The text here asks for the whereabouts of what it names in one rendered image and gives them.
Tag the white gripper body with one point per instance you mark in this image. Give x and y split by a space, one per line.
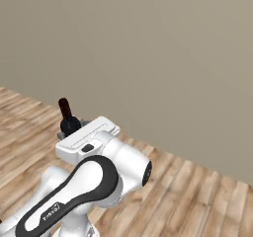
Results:
86 136

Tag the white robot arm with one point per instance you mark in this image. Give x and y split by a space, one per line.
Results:
125 162

